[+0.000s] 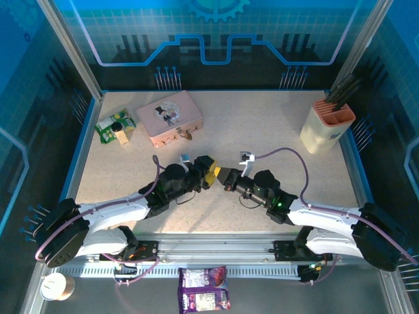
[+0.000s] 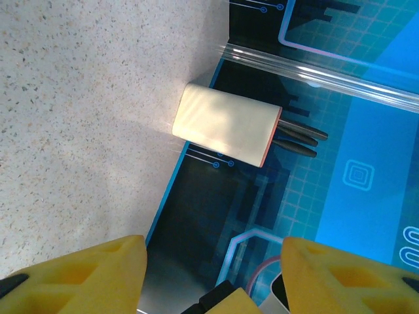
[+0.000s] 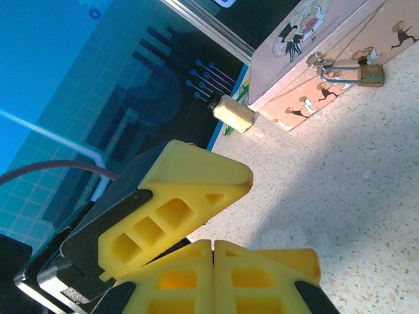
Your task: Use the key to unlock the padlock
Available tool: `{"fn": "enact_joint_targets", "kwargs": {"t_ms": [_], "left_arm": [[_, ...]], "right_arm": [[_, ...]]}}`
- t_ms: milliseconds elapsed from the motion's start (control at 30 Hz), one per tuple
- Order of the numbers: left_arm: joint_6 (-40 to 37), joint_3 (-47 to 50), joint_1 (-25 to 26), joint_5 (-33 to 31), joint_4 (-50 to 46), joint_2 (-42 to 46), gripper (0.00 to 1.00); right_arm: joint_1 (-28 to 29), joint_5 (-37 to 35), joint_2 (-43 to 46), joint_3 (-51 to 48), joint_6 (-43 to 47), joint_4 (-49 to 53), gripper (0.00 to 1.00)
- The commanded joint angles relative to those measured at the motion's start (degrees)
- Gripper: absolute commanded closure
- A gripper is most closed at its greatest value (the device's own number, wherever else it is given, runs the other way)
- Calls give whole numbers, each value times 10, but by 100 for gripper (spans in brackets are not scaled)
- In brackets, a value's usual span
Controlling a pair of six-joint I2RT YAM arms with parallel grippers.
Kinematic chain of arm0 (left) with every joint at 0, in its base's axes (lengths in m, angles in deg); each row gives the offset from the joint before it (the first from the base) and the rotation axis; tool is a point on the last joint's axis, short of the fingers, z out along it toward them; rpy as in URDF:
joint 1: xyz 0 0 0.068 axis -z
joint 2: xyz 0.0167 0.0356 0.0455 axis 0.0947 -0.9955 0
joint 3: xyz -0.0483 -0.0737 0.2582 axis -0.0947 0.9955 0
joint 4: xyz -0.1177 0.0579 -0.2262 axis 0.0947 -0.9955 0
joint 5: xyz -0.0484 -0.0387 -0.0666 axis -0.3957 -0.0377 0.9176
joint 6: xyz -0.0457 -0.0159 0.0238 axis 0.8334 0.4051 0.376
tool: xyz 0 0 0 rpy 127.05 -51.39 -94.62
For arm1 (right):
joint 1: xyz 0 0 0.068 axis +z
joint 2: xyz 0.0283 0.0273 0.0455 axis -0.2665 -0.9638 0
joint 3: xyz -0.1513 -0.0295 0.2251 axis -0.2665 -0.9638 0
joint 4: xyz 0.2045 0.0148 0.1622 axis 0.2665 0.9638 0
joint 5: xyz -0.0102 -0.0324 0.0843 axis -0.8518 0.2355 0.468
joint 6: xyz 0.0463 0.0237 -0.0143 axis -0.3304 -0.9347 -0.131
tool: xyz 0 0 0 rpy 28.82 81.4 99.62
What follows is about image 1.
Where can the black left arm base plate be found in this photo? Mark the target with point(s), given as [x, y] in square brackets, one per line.
[147, 250]

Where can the pink cartoon tin box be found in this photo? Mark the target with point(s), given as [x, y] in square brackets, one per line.
[170, 117]

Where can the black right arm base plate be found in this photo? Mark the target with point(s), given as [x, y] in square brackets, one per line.
[283, 251]

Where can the small black-capped beige bottle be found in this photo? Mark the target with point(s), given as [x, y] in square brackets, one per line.
[121, 133]

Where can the green snack packet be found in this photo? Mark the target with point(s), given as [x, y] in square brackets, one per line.
[106, 126]

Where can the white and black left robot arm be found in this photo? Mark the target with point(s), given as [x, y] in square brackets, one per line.
[114, 206]

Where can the aluminium mounting rail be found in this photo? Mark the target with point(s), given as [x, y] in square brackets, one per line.
[216, 247]

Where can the cream knife block orange top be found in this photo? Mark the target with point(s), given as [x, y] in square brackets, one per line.
[322, 131]

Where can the purple snack packet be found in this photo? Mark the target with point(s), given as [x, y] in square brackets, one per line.
[203, 289]

